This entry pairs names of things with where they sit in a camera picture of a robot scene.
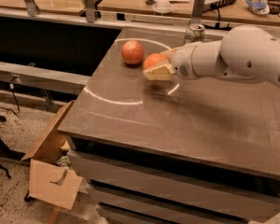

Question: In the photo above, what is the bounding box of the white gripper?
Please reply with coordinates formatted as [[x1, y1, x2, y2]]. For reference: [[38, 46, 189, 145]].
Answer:
[[143, 42, 200, 81]]

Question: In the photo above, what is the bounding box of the orange fruit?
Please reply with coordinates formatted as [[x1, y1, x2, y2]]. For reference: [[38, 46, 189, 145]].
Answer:
[[143, 53, 166, 70]]

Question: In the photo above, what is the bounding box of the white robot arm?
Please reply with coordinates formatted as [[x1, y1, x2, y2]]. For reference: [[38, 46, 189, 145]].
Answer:
[[143, 25, 280, 89]]

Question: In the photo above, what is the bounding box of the red apple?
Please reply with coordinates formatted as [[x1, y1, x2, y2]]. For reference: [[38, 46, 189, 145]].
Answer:
[[121, 40, 144, 64]]

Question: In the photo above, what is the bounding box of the green soda can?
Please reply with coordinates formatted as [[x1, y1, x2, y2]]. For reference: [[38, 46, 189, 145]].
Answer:
[[184, 23, 205, 44]]

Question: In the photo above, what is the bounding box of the clear plastic cup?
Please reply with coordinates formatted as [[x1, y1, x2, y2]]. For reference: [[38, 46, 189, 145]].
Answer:
[[152, 1, 173, 15]]

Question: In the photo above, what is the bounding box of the grey power strip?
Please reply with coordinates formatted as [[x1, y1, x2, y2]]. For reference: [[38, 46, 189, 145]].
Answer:
[[203, 0, 237, 12]]

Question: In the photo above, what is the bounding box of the grey drawer cabinet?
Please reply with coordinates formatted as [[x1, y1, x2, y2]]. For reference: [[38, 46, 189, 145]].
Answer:
[[66, 137, 280, 224]]

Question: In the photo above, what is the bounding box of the white blue bowl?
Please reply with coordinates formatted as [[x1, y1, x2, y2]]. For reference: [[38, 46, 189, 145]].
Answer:
[[246, 1, 270, 15]]

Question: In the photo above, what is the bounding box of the black mesh cup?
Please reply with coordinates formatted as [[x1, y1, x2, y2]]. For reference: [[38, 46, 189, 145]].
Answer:
[[268, 0, 280, 15]]

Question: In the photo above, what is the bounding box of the cardboard box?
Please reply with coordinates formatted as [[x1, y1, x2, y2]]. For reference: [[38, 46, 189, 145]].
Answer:
[[21, 102, 82, 209]]

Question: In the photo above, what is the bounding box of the metal bracket post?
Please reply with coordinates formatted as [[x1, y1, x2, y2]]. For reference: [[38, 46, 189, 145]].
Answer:
[[83, 0, 96, 22], [190, 0, 205, 24], [24, 0, 40, 17]]

